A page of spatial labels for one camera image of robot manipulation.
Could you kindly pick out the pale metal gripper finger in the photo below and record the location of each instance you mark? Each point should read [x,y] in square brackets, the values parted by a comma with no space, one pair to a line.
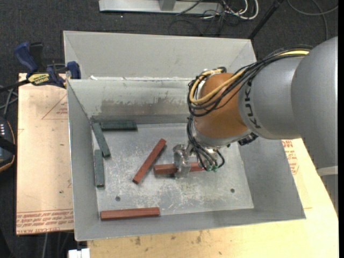
[178,152]
[183,171]

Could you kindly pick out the red-brown block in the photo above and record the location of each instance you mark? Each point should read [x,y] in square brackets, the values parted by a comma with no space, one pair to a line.
[130,213]
[149,161]
[164,168]

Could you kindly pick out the grey metal bin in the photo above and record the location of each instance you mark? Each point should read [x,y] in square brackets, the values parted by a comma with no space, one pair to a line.
[172,197]

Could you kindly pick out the dark green flat block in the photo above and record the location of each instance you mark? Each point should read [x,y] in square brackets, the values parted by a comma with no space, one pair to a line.
[118,125]
[99,168]
[101,140]

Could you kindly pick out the brown cardboard board, red print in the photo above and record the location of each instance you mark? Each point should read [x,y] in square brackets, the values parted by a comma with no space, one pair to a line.
[43,157]

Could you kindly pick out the black cylinder on white bracket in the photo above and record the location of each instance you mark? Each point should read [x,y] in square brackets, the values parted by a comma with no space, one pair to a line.
[247,139]

